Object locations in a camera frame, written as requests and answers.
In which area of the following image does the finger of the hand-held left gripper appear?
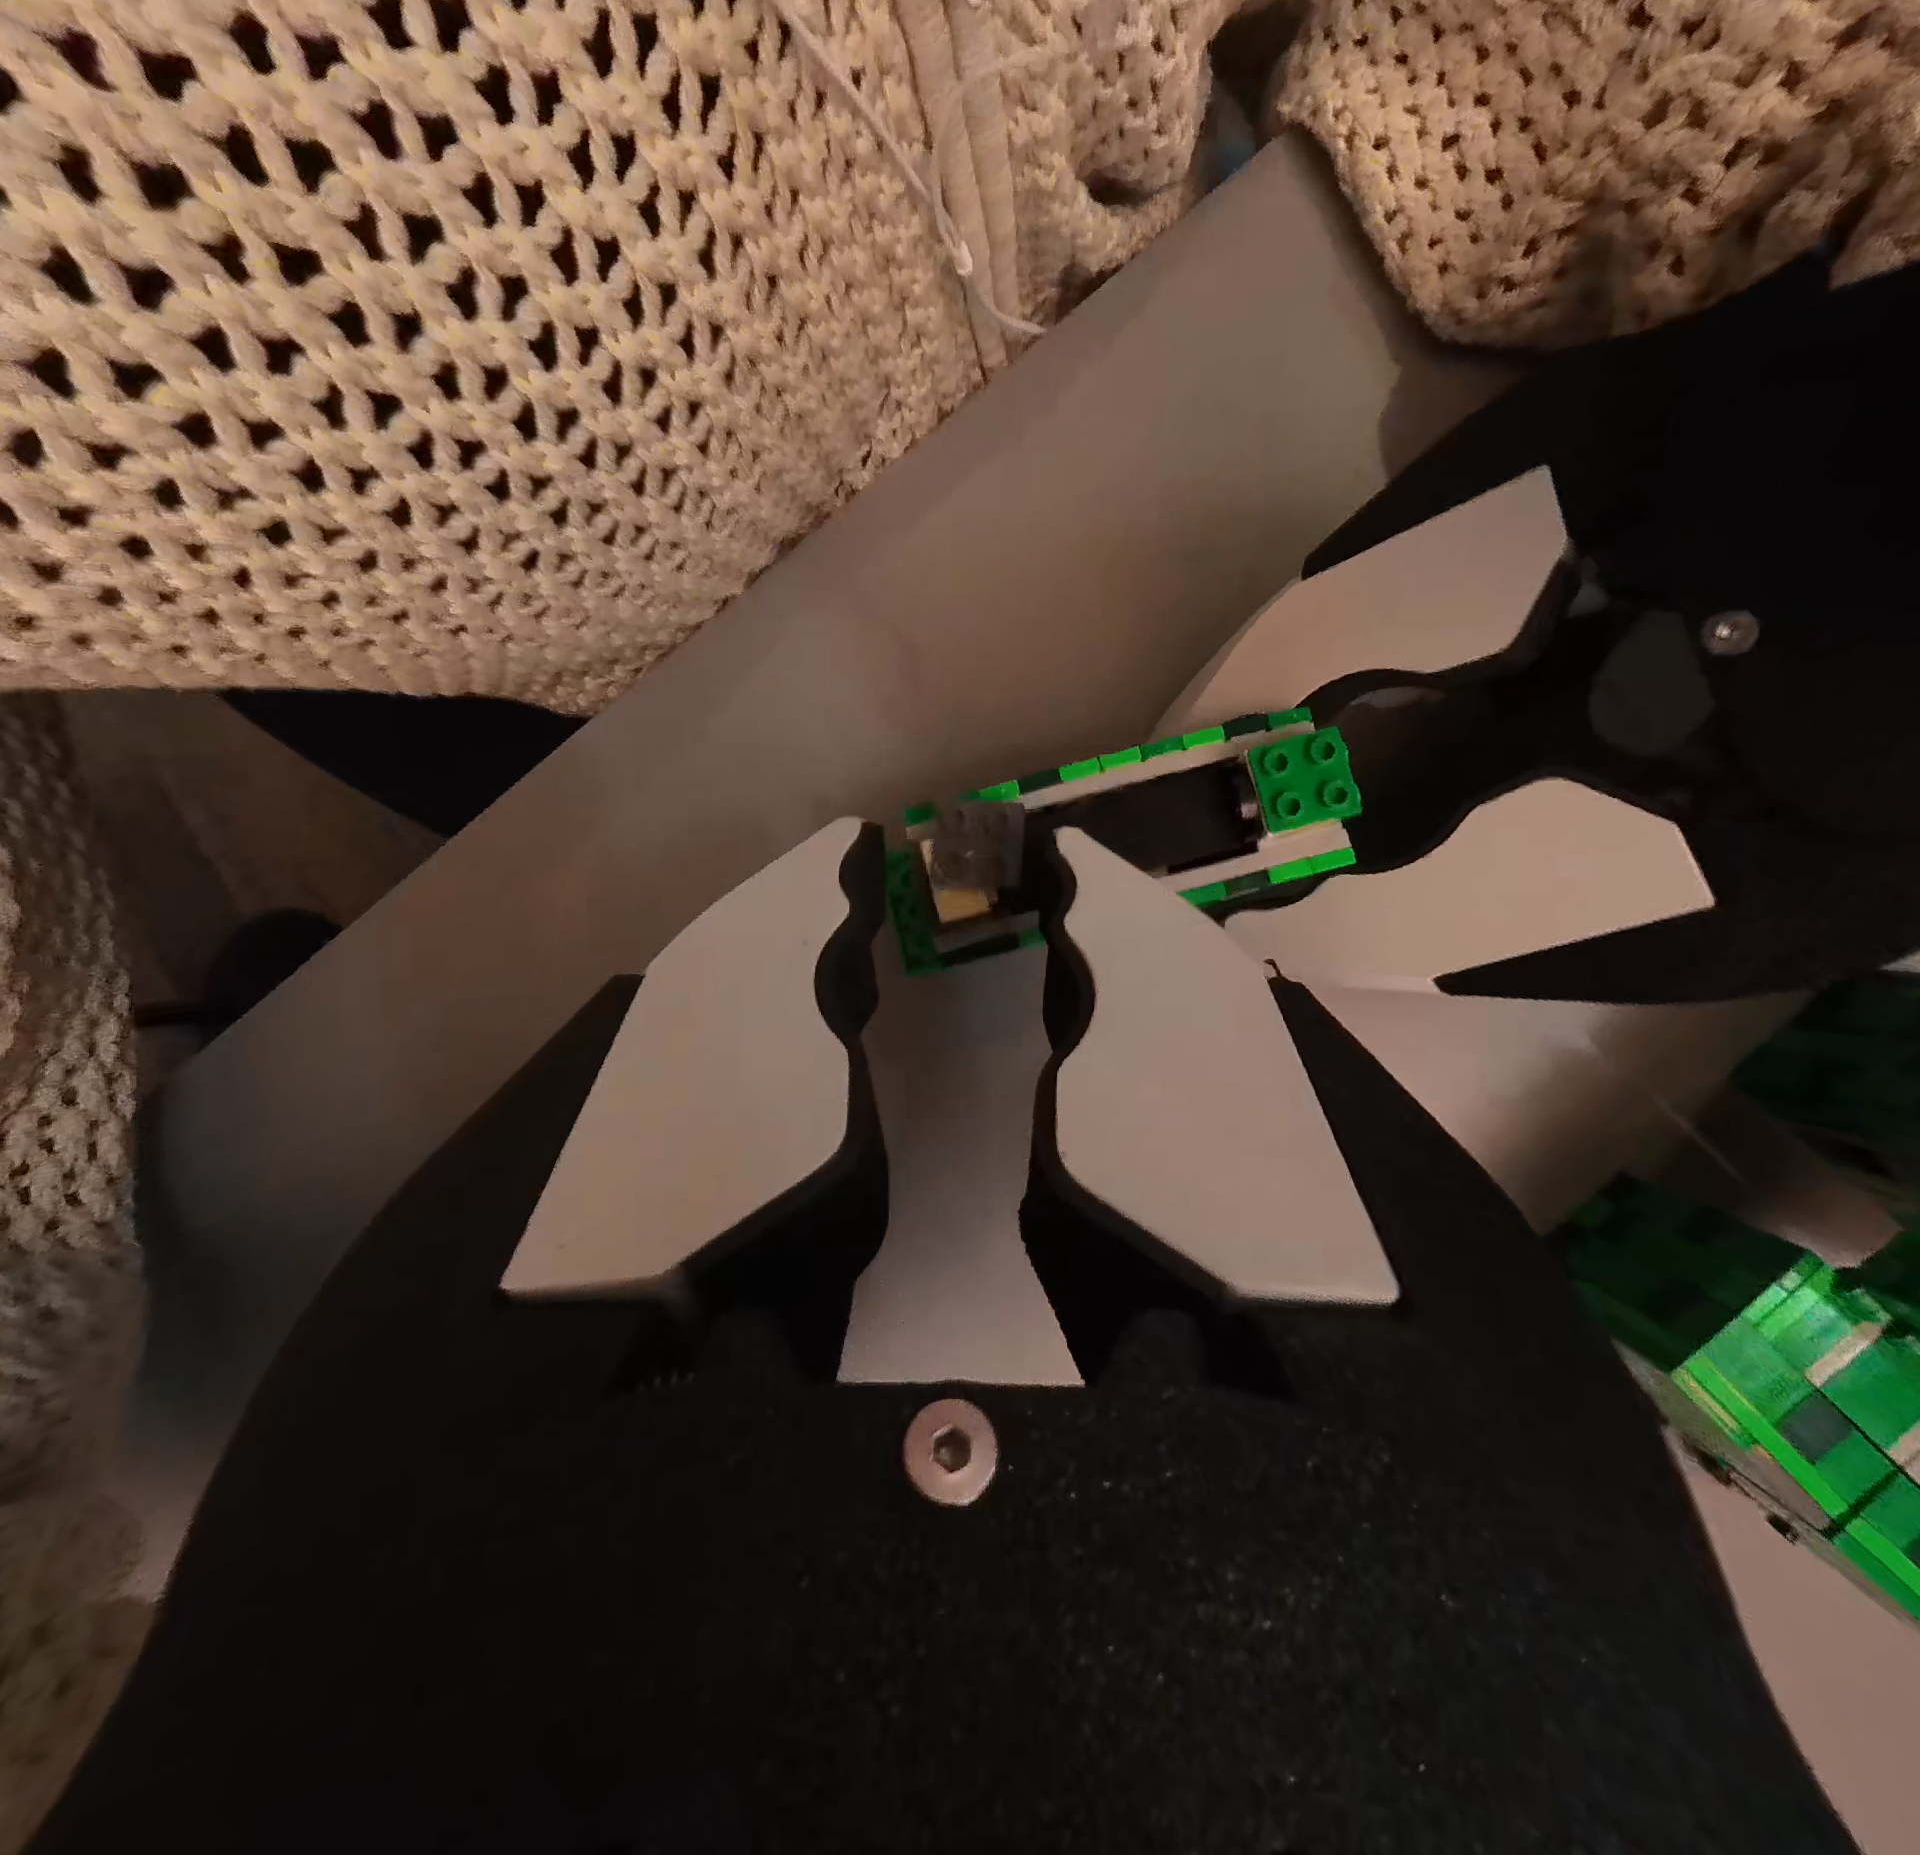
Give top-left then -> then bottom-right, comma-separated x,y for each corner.
1147,464 -> 1583,746
1221,766 -> 1716,990

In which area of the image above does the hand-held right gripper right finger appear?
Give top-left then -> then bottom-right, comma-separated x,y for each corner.
1022,826 -> 1403,1313

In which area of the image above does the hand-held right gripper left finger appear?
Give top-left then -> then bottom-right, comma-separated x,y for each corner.
499,815 -> 889,1309

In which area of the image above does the hollow green lego block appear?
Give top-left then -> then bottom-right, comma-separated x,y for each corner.
885,707 -> 1367,976

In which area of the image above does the large green lego assembly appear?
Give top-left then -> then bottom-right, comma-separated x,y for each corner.
1550,969 -> 1920,1623

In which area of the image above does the beige knit sweater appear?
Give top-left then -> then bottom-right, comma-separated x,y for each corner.
0,0 -> 1277,1723

